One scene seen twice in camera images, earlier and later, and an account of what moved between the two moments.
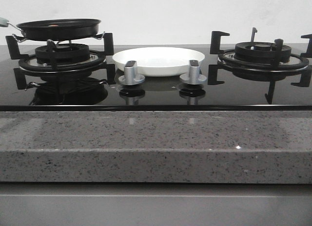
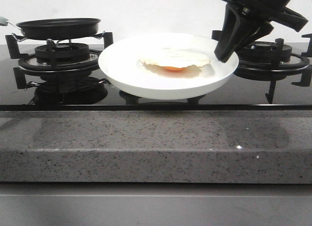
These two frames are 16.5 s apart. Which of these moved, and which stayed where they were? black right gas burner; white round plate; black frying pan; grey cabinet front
Moved: white round plate
Stayed: black frying pan; grey cabinet front; black right gas burner
